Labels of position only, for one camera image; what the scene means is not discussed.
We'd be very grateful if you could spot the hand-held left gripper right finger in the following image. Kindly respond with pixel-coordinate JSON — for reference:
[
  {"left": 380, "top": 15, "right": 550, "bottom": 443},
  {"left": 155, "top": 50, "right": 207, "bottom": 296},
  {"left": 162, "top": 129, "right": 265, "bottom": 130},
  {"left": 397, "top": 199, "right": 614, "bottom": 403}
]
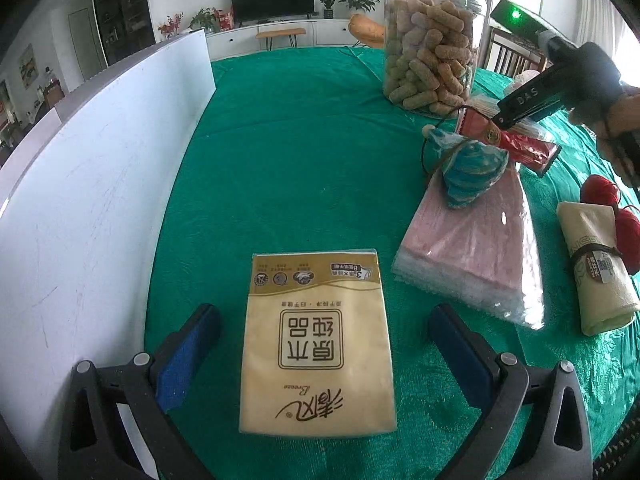
[{"left": 429, "top": 302, "right": 594, "bottom": 480}]

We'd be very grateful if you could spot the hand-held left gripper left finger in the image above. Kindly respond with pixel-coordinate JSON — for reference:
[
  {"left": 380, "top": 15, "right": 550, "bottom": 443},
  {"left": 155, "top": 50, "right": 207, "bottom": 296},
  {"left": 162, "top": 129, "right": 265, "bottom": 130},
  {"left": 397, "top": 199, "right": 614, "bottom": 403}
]
[{"left": 59, "top": 302, "right": 222, "bottom": 480}]

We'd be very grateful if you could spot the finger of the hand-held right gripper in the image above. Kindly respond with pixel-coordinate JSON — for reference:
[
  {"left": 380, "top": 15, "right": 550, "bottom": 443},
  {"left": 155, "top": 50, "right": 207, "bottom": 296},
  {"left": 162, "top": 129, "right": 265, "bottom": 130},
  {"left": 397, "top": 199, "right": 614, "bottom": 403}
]
[{"left": 495, "top": 101, "right": 523, "bottom": 128}]

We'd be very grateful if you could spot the red snack packet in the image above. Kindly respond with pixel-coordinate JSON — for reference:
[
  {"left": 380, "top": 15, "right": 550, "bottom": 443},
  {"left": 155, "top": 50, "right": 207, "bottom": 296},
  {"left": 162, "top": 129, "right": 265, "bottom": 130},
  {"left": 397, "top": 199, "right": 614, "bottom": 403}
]
[{"left": 457, "top": 106, "right": 559, "bottom": 177}]

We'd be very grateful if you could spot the pink face mask pack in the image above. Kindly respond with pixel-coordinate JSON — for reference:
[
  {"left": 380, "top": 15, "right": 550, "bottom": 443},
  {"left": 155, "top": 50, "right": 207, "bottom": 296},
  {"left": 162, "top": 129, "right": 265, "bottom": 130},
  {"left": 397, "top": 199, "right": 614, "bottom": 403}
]
[{"left": 391, "top": 162, "right": 546, "bottom": 331}]

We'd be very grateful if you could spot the yellow tissue pack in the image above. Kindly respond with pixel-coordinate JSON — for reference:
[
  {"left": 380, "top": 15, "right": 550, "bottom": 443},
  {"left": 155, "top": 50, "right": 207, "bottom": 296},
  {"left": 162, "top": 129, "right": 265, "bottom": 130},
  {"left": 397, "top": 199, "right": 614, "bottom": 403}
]
[{"left": 239, "top": 248, "right": 399, "bottom": 436}]

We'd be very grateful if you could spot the person's right hand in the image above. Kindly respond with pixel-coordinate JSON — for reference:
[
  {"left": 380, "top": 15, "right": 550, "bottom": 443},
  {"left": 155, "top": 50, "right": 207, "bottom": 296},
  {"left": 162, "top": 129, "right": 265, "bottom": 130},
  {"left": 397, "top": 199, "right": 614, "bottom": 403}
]
[{"left": 567, "top": 87, "right": 640, "bottom": 190}]

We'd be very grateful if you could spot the wooden chair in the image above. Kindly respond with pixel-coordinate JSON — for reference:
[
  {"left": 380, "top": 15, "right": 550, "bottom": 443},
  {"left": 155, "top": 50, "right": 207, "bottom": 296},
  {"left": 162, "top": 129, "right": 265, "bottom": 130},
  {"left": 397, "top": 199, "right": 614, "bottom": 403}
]
[{"left": 483, "top": 27, "right": 554, "bottom": 79}]

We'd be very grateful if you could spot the blue knitted pouch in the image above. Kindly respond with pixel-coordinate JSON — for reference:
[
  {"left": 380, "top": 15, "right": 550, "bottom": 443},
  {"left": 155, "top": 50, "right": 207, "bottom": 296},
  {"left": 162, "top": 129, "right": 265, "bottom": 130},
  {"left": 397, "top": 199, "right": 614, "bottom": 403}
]
[{"left": 422, "top": 127, "right": 510, "bottom": 210}]

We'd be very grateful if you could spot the clear jar of snack sticks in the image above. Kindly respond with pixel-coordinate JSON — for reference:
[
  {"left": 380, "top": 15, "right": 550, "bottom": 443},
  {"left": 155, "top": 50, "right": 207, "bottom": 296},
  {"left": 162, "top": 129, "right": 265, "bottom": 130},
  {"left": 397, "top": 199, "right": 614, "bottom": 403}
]
[{"left": 382, "top": 0, "right": 489, "bottom": 120}]

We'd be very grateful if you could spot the red yarn ball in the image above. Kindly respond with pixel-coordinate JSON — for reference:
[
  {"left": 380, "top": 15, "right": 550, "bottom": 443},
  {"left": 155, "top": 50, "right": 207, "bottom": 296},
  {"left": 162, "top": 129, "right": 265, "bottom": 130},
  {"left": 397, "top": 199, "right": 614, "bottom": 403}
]
[
  {"left": 580, "top": 174, "right": 621, "bottom": 209},
  {"left": 613, "top": 205, "right": 640, "bottom": 276}
]

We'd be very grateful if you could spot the beige rolled cloth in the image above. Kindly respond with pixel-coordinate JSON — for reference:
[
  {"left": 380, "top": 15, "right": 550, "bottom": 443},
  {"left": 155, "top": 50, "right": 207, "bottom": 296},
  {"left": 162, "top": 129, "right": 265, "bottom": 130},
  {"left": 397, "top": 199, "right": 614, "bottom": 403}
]
[{"left": 556, "top": 200, "right": 637, "bottom": 337}]

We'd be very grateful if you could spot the orange chair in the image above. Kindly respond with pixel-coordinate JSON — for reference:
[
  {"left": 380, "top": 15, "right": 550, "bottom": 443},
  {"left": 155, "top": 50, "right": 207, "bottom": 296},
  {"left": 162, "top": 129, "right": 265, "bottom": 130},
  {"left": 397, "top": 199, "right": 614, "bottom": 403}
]
[{"left": 348, "top": 14, "right": 386, "bottom": 49}]

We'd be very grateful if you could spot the white board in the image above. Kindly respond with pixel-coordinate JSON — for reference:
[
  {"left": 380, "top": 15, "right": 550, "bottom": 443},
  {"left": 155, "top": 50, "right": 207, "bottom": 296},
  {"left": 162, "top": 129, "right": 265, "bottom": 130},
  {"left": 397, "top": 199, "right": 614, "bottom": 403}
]
[{"left": 0, "top": 28, "right": 217, "bottom": 463}]

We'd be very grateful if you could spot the large green potted plant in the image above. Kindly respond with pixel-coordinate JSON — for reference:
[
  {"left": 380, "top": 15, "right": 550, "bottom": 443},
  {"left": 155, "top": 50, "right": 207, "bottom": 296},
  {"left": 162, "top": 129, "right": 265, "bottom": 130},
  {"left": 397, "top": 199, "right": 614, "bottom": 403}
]
[{"left": 339, "top": 0, "right": 380, "bottom": 16}]

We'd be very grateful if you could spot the wooden stool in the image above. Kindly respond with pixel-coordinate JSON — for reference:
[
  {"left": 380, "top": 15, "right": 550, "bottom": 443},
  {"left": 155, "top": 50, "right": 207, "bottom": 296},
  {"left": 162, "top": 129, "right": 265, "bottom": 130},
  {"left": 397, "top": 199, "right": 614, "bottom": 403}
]
[{"left": 255, "top": 27, "right": 306, "bottom": 51}]

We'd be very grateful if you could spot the black television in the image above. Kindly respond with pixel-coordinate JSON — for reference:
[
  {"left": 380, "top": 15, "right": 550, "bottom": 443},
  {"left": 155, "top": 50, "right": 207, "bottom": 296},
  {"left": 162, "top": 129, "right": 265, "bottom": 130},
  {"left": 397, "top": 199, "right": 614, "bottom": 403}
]
[{"left": 230, "top": 0, "right": 316, "bottom": 24}]

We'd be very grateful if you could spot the white television cabinet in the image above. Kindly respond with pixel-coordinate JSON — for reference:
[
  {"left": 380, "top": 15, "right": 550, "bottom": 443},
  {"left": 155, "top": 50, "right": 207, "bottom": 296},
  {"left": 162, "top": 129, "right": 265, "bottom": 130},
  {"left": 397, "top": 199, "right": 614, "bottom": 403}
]
[{"left": 205, "top": 17, "right": 362, "bottom": 61}]

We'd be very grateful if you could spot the leafy green houseplant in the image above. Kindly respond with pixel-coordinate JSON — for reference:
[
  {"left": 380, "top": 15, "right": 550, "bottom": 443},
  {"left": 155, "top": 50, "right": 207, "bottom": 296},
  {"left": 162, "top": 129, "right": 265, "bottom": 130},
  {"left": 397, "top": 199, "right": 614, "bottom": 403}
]
[{"left": 189, "top": 7, "right": 221, "bottom": 32}]

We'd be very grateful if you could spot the red flower bouquet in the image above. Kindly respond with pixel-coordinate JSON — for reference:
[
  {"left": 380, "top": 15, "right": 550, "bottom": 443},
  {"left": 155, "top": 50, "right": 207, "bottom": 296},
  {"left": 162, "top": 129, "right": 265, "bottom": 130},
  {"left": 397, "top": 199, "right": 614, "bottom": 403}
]
[{"left": 157, "top": 14, "right": 184, "bottom": 39}]

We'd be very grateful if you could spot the dark display cabinet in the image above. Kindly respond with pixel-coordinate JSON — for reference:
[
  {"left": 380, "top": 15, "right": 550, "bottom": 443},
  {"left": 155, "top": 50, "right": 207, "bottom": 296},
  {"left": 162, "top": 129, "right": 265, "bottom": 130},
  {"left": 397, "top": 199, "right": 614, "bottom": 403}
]
[{"left": 91, "top": 0, "right": 156, "bottom": 69}]

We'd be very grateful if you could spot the framed wall picture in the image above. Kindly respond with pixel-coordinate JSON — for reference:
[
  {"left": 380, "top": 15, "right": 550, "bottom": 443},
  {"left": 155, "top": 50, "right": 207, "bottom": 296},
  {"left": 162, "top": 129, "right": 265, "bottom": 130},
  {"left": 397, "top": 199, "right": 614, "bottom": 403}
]
[{"left": 19, "top": 44, "right": 39, "bottom": 89}]

